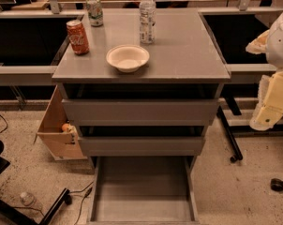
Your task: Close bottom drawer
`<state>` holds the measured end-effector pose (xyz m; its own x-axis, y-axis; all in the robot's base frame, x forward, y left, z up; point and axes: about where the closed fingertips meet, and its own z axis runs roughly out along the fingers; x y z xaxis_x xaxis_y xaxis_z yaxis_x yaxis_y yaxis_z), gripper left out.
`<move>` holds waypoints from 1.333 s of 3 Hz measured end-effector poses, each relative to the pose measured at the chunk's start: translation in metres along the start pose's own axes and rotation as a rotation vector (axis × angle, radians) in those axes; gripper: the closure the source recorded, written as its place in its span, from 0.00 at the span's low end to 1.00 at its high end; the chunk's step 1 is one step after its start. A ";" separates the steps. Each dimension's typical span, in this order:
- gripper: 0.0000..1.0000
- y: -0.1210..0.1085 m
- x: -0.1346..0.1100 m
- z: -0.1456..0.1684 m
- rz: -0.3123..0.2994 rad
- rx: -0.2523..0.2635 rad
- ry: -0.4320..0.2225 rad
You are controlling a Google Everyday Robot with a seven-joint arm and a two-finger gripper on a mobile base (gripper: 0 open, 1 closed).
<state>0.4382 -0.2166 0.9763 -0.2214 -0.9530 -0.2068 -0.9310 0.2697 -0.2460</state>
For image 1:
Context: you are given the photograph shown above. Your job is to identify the black caster wheel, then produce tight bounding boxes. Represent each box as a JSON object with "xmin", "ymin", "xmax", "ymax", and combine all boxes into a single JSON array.
[{"xmin": 270, "ymin": 178, "xmax": 283, "ymax": 191}]

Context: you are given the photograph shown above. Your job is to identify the black table leg with caster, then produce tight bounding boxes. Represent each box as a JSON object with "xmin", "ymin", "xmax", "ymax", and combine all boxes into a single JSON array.
[{"xmin": 217, "ymin": 107, "xmax": 243, "ymax": 163}]

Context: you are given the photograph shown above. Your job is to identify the cardboard box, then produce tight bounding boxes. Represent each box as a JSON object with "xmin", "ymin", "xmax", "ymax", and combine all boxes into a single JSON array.
[{"xmin": 37, "ymin": 87, "xmax": 85, "ymax": 160}]

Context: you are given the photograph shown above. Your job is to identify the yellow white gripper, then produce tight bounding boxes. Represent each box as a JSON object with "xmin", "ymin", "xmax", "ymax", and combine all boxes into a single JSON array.
[{"xmin": 249, "ymin": 69, "xmax": 283, "ymax": 131}]

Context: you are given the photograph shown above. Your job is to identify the plastic bottle on floor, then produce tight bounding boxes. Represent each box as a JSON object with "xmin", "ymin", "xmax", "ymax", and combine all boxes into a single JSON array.
[{"xmin": 20, "ymin": 192, "xmax": 42, "ymax": 211}]

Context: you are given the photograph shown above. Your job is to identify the green white soda can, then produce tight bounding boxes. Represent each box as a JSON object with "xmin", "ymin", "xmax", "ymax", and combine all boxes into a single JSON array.
[{"xmin": 86, "ymin": 0, "xmax": 103, "ymax": 27}]

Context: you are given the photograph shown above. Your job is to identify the orange fruit in box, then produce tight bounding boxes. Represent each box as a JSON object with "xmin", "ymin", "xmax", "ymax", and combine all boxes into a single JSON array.
[{"xmin": 61, "ymin": 123, "xmax": 70, "ymax": 132}]

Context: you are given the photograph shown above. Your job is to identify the black cable on floor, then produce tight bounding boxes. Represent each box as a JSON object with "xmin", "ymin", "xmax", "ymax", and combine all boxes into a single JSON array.
[{"xmin": 68, "ymin": 181, "xmax": 95, "ymax": 225}]

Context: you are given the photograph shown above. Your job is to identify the grey drawer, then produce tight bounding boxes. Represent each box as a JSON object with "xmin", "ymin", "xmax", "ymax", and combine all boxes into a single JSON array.
[
  {"xmin": 79, "ymin": 126, "xmax": 204, "ymax": 157},
  {"xmin": 86, "ymin": 157, "xmax": 201, "ymax": 225},
  {"xmin": 62, "ymin": 95, "xmax": 218, "ymax": 126}
]

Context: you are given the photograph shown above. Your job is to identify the grey drawer cabinet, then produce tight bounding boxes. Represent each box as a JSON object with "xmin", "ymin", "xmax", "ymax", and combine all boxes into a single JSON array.
[{"xmin": 52, "ymin": 7, "xmax": 231, "ymax": 166}]

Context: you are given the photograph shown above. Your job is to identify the orange soda can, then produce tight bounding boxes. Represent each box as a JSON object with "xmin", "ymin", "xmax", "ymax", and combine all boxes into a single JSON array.
[{"xmin": 67, "ymin": 20, "xmax": 89, "ymax": 55}]

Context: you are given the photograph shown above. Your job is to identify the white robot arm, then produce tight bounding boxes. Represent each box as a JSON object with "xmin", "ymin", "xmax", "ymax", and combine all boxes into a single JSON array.
[{"xmin": 246, "ymin": 12, "xmax": 283, "ymax": 131}]

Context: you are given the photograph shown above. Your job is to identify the black floor stand leg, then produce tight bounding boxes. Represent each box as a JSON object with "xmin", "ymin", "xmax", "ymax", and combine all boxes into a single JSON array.
[{"xmin": 0, "ymin": 188, "xmax": 72, "ymax": 225}]

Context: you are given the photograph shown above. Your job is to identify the grey top drawer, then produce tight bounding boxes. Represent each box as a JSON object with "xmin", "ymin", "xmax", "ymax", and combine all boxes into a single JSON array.
[{"xmin": 62, "ymin": 95, "xmax": 218, "ymax": 126}]

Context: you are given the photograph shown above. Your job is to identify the grey bottom drawer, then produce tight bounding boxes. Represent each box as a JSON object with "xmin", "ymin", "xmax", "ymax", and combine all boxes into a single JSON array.
[{"xmin": 86, "ymin": 157, "xmax": 201, "ymax": 225}]

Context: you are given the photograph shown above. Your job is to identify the grey middle drawer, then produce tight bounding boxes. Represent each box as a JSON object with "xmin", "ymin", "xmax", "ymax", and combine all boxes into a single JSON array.
[{"xmin": 79, "ymin": 126, "xmax": 204, "ymax": 157}]

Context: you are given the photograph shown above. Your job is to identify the clear plastic water bottle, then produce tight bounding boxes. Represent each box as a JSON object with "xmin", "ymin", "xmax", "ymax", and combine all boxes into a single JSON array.
[{"xmin": 139, "ymin": 0, "xmax": 156, "ymax": 44}]

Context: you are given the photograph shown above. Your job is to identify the white paper bowl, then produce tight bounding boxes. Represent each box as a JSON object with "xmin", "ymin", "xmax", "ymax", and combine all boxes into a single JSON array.
[{"xmin": 106, "ymin": 45, "xmax": 150, "ymax": 73}]

